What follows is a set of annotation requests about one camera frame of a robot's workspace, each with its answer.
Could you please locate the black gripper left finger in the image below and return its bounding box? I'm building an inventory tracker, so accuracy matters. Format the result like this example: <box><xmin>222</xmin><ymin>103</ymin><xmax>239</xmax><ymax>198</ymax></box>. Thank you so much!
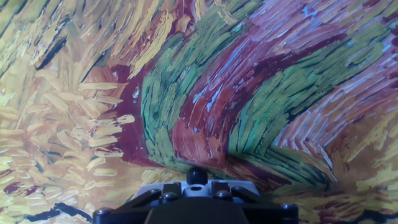
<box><xmin>92</xmin><ymin>182</ymin><xmax>182</xmax><ymax>224</ymax></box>

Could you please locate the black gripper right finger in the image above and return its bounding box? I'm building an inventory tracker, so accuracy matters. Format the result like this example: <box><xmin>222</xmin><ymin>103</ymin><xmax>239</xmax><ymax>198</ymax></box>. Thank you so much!
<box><xmin>212</xmin><ymin>181</ymin><xmax>299</xmax><ymax>224</ymax></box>

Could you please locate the painted wheat field cloth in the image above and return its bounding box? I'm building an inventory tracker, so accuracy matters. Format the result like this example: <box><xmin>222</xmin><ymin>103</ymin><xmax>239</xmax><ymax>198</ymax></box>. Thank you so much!
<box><xmin>0</xmin><ymin>0</ymin><xmax>398</xmax><ymax>224</ymax></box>

